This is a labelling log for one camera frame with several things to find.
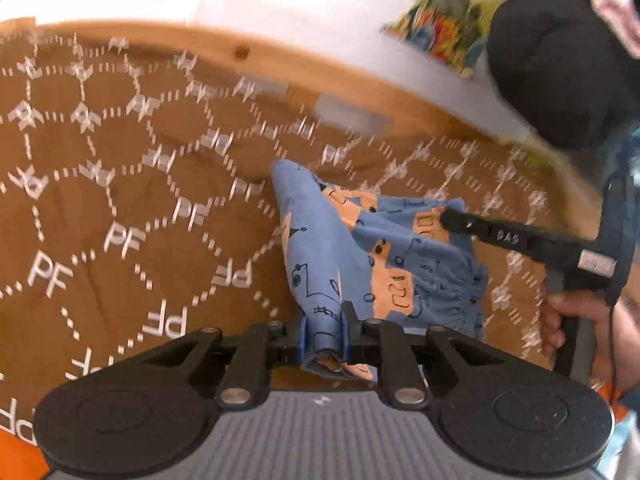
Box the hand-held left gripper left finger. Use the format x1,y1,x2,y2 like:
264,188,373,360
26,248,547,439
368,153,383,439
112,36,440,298
144,310,307,407

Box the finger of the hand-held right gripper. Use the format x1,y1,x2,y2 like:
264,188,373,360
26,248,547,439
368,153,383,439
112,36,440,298
438,208,543,262

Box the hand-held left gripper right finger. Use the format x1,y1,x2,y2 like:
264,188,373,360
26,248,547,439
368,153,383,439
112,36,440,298
341,301,507,409

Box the blue orange printed pants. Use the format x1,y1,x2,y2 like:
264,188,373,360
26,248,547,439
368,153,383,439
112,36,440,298
270,158,490,382

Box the person's right forearm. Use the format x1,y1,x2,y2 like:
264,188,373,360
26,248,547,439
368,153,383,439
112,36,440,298
607,296,640,398

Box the person's right hand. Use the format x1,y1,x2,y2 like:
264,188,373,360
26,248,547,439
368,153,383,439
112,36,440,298
540,291,617,368

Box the black plush cloth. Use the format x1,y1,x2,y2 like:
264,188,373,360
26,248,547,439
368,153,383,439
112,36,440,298
486,0,640,152

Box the colourful floral cushion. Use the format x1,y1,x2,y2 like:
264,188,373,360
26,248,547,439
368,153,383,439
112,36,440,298
381,0,522,79

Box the brown patterned blanket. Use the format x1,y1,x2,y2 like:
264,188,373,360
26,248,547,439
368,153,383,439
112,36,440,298
0,30,608,453

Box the orange mat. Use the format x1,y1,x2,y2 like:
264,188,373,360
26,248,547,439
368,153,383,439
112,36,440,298
0,427,52,480

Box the wooden bed frame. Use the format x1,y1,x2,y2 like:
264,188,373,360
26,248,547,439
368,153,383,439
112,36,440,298
0,16,543,148

